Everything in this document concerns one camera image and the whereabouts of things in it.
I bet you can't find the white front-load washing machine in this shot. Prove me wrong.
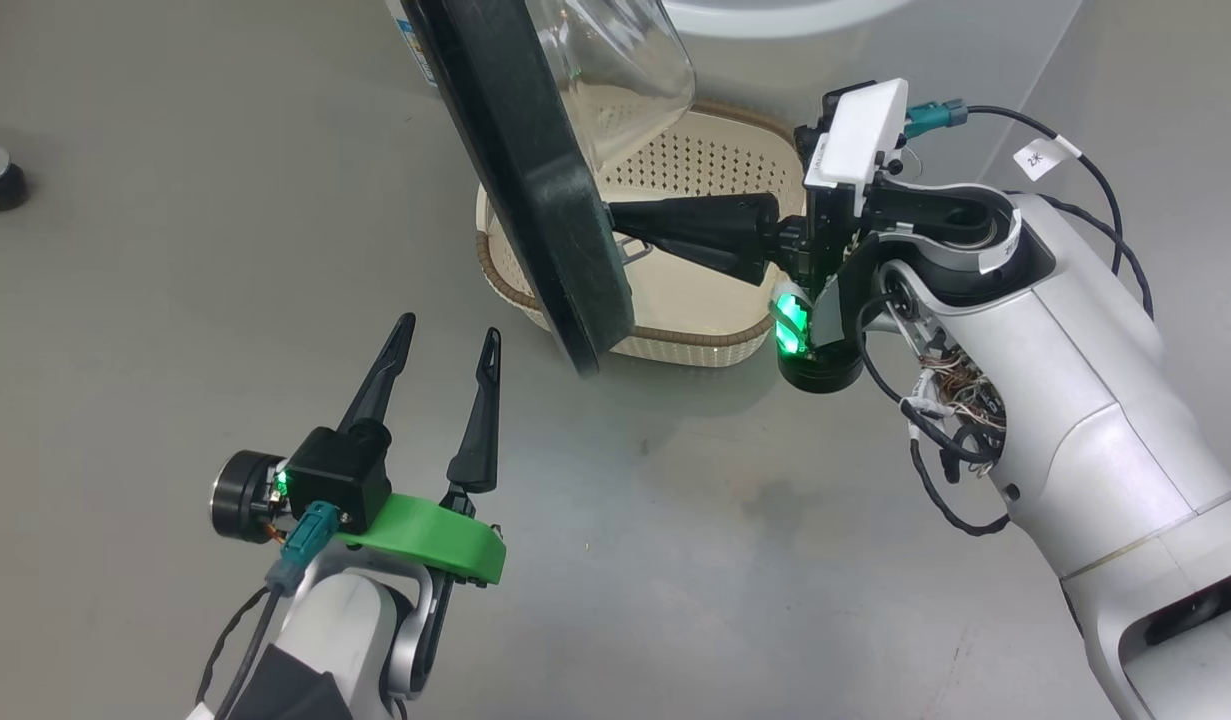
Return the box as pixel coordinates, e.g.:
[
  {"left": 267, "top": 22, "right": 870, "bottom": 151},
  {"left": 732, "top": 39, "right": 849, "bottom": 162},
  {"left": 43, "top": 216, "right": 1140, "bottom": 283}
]
[{"left": 387, "top": 0, "right": 1086, "bottom": 196}]

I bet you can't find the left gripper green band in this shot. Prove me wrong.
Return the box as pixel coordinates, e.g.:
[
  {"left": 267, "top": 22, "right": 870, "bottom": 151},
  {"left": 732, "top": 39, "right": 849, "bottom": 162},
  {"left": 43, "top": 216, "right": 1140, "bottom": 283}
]
[{"left": 212, "top": 312, "right": 506, "bottom": 601}]

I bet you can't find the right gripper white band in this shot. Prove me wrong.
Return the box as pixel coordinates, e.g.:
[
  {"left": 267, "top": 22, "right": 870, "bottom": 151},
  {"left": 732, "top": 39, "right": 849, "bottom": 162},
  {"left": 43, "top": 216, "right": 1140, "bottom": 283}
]
[{"left": 608, "top": 78, "right": 912, "bottom": 394}]

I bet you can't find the camera cable teal plug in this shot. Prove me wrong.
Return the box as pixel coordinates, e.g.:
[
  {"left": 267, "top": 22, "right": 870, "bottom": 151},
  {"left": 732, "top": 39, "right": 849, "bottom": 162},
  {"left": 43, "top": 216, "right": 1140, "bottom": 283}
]
[
  {"left": 193, "top": 503, "right": 339, "bottom": 720},
  {"left": 905, "top": 97, "right": 1124, "bottom": 279}
]

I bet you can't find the black round washer door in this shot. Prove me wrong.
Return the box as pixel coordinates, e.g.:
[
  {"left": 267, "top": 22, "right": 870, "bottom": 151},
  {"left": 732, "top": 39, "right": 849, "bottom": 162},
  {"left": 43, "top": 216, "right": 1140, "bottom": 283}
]
[{"left": 403, "top": 0, "right": 696, "bottom": 377}]

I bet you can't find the right camera cable teal plug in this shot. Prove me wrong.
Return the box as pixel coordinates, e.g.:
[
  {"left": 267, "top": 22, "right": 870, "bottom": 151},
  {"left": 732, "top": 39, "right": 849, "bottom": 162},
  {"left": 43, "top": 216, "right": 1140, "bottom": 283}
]
[{"left": 905, "top": 97, "right": 1124, "bottom": 279}]

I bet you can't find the blue energy label sticker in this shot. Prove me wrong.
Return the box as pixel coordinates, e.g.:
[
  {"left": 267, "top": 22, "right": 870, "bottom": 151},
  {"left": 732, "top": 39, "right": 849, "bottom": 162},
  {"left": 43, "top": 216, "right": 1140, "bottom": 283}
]
[{"left": 395, "top": 0, "right": 439, "bottom": 87}]

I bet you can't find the left camera cable teal plug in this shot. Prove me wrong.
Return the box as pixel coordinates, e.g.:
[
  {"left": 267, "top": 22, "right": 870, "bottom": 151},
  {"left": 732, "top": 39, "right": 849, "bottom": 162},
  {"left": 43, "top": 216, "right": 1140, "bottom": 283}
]
[{"left": 193, "top": 503, "right": 339, "bottom": 720}]

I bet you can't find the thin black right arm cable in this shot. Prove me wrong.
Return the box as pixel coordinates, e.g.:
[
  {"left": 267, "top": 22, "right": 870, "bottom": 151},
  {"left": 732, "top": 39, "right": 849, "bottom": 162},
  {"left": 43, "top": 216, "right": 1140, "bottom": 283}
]
[{"left": 855, "top": 190, "right": 1156, "bottom": 538}]

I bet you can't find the black round floor foot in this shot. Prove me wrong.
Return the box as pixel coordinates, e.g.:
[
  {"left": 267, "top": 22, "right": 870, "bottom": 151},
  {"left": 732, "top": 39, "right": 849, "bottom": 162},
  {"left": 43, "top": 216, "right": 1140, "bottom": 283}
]
[{"left": 0, "top": 145, "right": 29, "bottom": 212}]

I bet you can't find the cream perforated laundry basket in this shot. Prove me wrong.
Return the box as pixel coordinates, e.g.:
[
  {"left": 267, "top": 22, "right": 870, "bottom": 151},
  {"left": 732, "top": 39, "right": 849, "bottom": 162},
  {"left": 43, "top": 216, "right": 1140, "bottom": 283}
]
[{"left": 475, "top": 100, "right": 808, "bottom": 368}]

